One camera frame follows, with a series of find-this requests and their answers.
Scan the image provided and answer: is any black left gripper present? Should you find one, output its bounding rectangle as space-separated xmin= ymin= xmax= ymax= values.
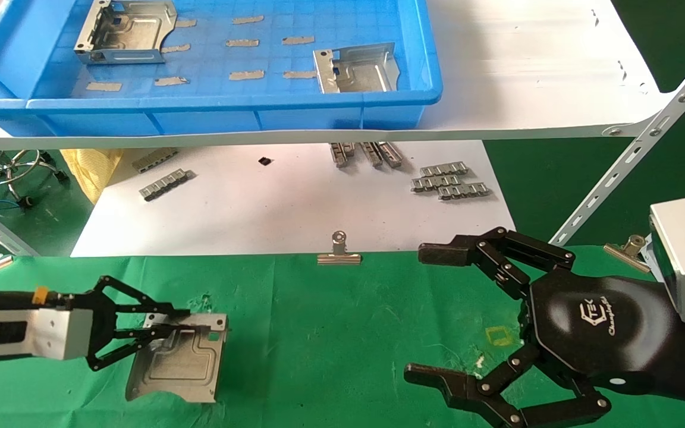
xmin=0 ymin=275 xmax=213 ymax=371

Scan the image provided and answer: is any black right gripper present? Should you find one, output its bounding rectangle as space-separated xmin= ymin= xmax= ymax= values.
xmin=404 ymin=227 xmax=685 ymax=428

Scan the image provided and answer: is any sheet metal bracket part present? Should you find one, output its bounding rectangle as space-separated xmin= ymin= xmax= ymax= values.
xmin=313 ymin=43 xmax=401 ymax=95
xmin=74 ymin=0 xmax=178 ymax=65
xmin=125 ymin=313 xmax=228 ymax=404

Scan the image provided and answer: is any yellow cloth bag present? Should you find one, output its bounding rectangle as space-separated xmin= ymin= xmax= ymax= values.
xmin=59 ymin=149 xmax=123 ymax=204

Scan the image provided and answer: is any green table cloth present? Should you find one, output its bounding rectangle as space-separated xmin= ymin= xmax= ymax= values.
xmin=0 ymin=246 xmax=685 ymax=428

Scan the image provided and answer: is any white paper sheet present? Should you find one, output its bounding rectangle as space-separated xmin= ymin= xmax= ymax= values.
xmin=71 ymin=141 xmax=516 ymax=258

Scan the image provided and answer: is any chrome stool base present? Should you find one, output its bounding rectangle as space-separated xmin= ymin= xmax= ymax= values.
xmin=0 ymin=150 xmax=70 ymax=209

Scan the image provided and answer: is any white slotted metal strut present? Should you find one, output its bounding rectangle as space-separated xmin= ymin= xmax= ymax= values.
xmin=549 ymin=36 xmax=685 ymax=246

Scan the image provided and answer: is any white shelf board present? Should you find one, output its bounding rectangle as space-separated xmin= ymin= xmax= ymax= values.
xmin=0 ymin=0 xmax=667 ymax=151

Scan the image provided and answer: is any blue plastic tray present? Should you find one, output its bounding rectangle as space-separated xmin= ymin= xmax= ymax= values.
xmin=0 ymin=0 xmax=443 ymax=137

